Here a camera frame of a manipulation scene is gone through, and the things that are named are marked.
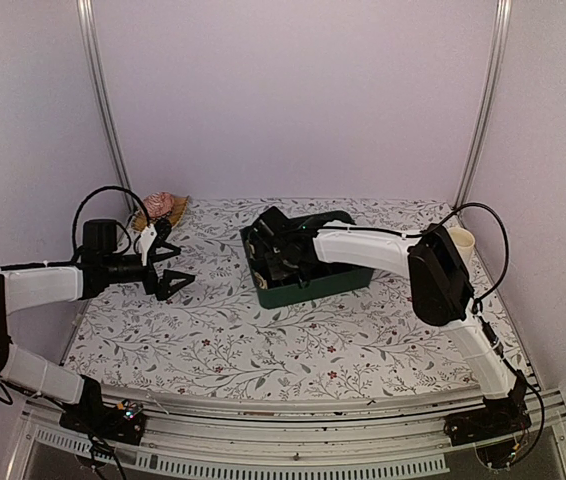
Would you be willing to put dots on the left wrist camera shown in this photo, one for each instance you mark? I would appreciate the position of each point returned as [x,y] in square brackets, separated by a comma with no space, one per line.
[151,237]

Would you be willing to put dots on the left aluminium frame post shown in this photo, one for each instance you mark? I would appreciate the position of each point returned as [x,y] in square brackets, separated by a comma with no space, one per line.
[87,25]

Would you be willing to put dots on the pink patterned ball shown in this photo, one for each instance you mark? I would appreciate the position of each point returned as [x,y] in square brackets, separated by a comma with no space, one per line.
[159,204]

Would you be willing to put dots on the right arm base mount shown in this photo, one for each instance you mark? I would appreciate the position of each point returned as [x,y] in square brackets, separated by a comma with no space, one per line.
[496,418]

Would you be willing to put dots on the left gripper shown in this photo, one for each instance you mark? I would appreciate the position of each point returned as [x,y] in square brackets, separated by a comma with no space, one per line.
[150,282]

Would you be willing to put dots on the green divided storage box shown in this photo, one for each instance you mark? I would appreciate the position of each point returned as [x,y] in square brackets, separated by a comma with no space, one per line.
[276,288]

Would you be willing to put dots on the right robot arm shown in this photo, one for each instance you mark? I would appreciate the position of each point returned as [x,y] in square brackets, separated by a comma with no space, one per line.
[441,291]

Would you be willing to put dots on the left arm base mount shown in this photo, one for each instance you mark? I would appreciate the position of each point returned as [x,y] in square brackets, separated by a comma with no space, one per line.
[106,422]

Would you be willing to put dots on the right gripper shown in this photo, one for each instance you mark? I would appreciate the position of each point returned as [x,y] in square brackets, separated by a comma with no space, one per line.
[277,272]

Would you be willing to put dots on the cream cup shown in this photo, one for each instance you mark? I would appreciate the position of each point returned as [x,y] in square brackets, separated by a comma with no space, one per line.
[464,241]

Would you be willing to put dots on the right aluminium frame post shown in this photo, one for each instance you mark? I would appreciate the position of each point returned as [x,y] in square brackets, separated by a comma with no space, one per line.
[496,55]

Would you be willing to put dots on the aluminium frame post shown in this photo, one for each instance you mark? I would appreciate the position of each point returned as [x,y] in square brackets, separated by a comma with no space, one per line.
[87,25]
[496,55]

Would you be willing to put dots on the front aluminium rail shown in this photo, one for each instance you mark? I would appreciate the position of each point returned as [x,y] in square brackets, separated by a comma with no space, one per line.
[393,438]

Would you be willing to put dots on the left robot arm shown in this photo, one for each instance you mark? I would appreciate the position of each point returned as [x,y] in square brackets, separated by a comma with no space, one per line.
[97,265]

